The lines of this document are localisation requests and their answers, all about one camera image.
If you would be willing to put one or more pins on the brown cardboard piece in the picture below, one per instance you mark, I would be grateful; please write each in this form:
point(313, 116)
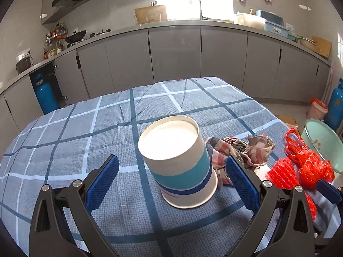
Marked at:
point(286, 120)

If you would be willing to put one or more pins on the spice rack with bottles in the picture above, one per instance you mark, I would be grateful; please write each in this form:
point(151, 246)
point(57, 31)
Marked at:
point(55, 40)

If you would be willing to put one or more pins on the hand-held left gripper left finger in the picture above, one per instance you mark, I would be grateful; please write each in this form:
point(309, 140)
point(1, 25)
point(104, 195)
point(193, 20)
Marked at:
point(103, 182)

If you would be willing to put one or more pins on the mint green bin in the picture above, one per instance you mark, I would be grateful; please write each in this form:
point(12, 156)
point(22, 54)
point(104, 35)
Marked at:
point(321, 142)

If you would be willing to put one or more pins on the pink bucket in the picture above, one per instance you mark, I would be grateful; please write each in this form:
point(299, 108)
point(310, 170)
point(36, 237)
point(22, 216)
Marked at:
point(317, 111)

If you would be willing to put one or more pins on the blue gas cylinder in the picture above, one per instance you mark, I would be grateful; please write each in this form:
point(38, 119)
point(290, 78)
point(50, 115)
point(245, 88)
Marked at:
point(47, 96)
point(336, 104)

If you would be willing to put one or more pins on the white plastic tub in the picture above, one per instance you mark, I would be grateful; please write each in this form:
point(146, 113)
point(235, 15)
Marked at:
point(249, 21)

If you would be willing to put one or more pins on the red plastic bag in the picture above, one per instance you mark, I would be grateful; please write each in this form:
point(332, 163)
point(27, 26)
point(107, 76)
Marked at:
point(313, 166)

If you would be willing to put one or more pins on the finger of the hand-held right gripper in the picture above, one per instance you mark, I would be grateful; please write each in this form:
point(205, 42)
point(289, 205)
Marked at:
point(328, 191)

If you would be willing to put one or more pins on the metal faucet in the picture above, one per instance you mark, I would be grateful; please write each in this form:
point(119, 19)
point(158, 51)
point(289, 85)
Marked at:
point(200, 8)

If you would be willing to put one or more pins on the metal basin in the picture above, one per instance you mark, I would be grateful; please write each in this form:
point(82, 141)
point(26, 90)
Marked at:
point(308, 42)

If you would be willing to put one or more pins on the white wall hook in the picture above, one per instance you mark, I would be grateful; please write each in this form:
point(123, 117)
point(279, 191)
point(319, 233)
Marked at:
point(303, 6)

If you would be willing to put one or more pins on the black wok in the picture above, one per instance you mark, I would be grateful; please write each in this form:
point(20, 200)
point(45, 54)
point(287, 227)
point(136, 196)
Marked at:
point(76, 36)

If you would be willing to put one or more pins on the blue dish rack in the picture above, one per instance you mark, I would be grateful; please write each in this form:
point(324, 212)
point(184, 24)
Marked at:
point(276, 26)

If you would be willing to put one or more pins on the brown wooden board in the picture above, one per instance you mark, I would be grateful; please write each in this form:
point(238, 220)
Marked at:
point(323, 46)

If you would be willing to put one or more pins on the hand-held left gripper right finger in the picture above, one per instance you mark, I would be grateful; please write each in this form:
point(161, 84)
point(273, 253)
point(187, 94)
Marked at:
point(241, 186)

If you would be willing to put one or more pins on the plaid cloth rag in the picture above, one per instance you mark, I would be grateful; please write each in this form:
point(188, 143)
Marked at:
point(252, 150)

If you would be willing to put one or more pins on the gas stove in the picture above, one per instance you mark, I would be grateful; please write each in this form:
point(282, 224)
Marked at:
point(100, 33)

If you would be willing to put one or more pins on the blue checked tablecloth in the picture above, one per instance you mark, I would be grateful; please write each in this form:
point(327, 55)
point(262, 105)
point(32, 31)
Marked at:
point(93, 139)

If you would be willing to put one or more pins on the dark rice cooker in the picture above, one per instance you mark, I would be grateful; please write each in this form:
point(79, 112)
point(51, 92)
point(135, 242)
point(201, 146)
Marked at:
point(24, 65)

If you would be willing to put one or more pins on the wooden cutting board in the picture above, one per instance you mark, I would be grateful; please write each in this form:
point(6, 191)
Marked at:
point(150, 13)

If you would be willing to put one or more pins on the striped paper cup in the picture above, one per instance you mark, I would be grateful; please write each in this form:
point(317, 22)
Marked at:
point(182, 174)

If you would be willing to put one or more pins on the green tray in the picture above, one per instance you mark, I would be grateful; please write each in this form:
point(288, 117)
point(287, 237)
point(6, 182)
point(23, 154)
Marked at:
point(294, 38)

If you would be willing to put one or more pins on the grey kitchen counter cabinets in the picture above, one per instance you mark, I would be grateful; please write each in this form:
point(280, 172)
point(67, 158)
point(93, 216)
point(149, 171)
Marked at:
point(174, 56)

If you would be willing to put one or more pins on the red foam net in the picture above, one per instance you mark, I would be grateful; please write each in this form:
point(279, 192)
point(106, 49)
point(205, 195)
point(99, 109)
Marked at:
point(281, 174)

